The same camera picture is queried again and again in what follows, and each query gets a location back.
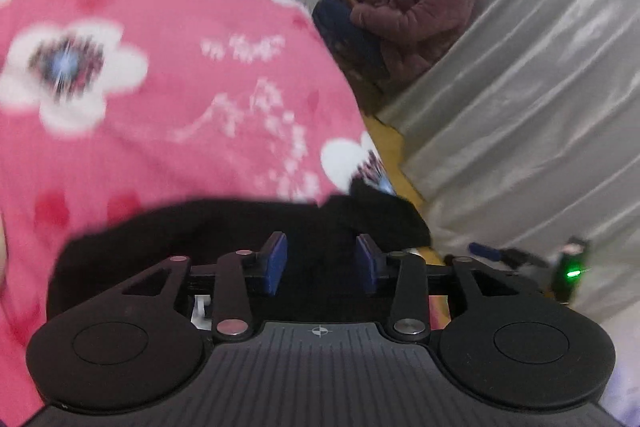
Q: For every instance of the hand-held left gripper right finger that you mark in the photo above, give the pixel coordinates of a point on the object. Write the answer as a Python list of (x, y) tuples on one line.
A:
[(366, 264)]

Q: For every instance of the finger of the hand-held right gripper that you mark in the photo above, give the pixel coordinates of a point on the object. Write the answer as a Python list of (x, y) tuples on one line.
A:
[(484, 251), (522, 258)]

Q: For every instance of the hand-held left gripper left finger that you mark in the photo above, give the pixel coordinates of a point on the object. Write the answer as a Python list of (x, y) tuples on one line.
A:
[(276, 264)]

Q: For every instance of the black garment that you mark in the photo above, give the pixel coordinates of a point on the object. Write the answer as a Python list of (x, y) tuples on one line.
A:
[(200, 232)]

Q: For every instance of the grey curtain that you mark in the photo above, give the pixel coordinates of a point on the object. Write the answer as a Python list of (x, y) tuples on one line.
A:
[(550, 57)]

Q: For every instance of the pink floral blanket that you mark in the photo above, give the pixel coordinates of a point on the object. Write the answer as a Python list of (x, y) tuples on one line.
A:
[(175, 82)]

